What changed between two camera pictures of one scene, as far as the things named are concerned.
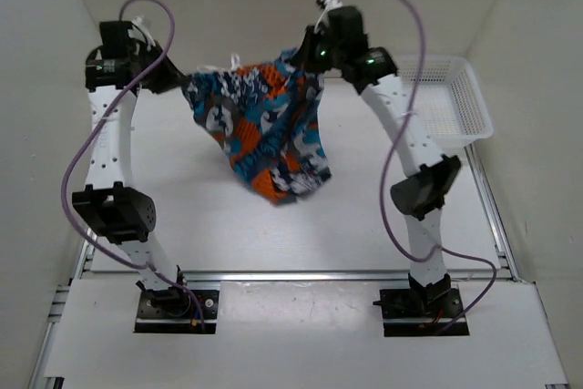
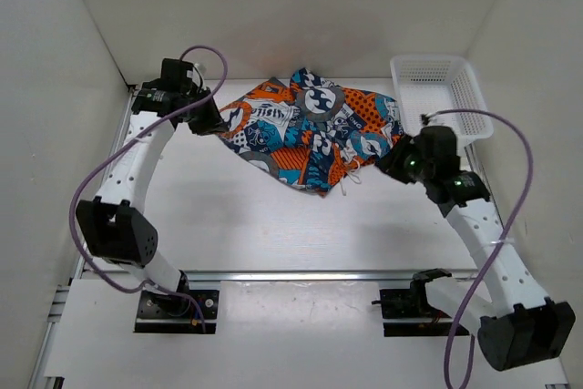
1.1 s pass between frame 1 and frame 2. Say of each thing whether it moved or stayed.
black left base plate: stayed
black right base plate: stayed
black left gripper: moved
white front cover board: stayed
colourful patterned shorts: moved
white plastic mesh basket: stayed
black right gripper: moved
